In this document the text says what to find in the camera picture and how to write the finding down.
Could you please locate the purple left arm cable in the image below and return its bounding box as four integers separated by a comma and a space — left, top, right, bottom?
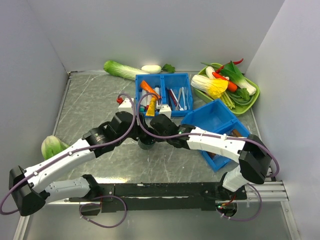
0, 93, 138, 216

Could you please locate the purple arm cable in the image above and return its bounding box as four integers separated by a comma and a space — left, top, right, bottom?
136, 92, 280, 179
0, 93, 138, 216

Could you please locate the dark green mug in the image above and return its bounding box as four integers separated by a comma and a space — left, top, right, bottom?
138, 138, 156, 150

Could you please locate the green beans bundle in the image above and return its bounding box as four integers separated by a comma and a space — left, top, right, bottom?
221, 91, 253, 110

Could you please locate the small green cabbage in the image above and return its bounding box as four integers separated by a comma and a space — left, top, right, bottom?
41, 135, 70, 160

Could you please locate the blue toiletry double bin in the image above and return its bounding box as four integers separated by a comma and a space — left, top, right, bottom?
135, 73, 194, 118

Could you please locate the yellow toothpaste tube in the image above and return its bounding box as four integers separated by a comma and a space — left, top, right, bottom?
145, 97, 157, 117

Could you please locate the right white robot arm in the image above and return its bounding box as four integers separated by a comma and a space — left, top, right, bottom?
150, 114, 271, 199

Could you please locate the white radish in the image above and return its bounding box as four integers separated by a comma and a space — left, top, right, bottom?
141, 64, 162, 74

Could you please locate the green vegetable tray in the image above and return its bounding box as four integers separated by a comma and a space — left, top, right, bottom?
198, 61, 260, 116

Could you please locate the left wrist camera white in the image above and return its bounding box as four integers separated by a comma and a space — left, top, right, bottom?
116, 97, 133, 114

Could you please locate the orange carrot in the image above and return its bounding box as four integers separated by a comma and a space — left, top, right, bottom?
226, 80, 238, 93

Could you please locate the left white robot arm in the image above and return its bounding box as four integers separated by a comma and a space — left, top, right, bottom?
9, 111, 146, 217

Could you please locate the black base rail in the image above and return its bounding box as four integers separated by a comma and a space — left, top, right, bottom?
69, 182, 247, 213

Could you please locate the red chili pepper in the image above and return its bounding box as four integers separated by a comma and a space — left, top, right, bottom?
215, 58, 244, 74

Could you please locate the white toothpaste tube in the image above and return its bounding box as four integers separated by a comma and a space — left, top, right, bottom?
139, 89, 148, 107

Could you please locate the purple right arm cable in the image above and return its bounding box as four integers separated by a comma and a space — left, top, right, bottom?
136, 92, 280, 179

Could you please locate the bok choy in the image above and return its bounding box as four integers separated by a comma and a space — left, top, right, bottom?
220, 61, 257, 96

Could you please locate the red toothbrush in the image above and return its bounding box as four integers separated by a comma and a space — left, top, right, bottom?
166, 88, 177, 109

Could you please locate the yellow white cabbage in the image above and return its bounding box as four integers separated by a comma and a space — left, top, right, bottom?
190, 74, 228, 100

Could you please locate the orange toothpaste tube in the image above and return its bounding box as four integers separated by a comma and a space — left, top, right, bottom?
140, 80, 161, 100

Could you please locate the white toothbrush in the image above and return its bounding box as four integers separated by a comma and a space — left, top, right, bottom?
177, 87, 188, 111

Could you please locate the long green napa cabbage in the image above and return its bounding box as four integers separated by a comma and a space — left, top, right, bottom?
103, 60, 149, 81

